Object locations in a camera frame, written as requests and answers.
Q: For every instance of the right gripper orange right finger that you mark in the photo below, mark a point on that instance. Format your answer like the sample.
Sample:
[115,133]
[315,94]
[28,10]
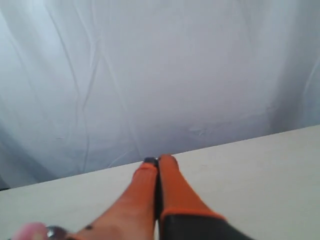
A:
[184,216]

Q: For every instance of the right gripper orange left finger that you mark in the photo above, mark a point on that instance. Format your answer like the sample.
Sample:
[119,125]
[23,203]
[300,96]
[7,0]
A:
[132,216]

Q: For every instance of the large metal plate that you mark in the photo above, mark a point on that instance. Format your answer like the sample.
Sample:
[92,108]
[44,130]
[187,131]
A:
[55,232]

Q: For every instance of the pink toy peach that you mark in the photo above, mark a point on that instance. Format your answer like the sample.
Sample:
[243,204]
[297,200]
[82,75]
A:
[31,231]

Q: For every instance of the white backdrop curtain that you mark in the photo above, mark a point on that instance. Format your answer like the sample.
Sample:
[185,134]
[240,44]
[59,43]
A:
[93,84]

